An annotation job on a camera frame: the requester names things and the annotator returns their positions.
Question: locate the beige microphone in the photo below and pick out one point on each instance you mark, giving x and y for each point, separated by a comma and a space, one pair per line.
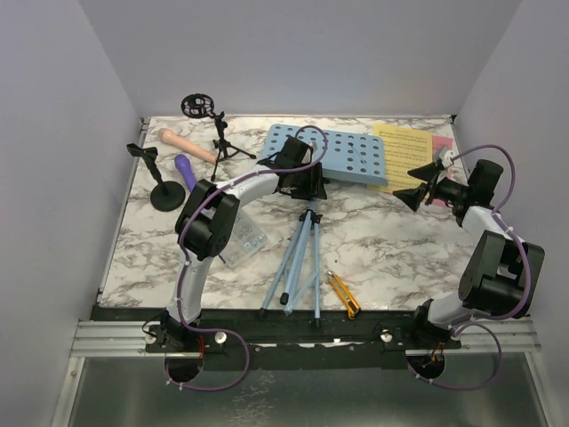
171, 138

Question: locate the purple microphone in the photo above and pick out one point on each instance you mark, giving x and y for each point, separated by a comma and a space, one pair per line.
184, 167

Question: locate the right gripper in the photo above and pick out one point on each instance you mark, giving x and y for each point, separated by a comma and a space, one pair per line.
430, 185

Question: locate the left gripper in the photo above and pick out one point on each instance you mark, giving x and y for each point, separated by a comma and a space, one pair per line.
312, 187

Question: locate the black round-base mic stand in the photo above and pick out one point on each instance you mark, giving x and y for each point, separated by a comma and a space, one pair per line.
166, 196

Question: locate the clear plastic screw box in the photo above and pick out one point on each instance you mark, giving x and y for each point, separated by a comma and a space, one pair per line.
246, 240

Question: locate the pink sheet music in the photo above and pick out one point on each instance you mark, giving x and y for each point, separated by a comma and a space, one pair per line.
439, 143

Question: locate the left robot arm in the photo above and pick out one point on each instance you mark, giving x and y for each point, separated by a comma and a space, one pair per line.
206, 222

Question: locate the light blue music stand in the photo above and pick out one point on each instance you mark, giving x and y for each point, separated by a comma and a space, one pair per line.
351, 158

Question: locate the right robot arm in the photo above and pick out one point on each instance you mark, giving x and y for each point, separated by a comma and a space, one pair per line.
501, 275

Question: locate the yellow utility knife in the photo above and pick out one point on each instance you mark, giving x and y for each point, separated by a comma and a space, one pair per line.
352, 306

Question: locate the yellow sheet music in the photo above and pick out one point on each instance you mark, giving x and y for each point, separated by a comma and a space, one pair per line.
404, 149

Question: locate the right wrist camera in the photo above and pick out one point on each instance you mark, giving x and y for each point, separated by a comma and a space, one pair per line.
444, 158

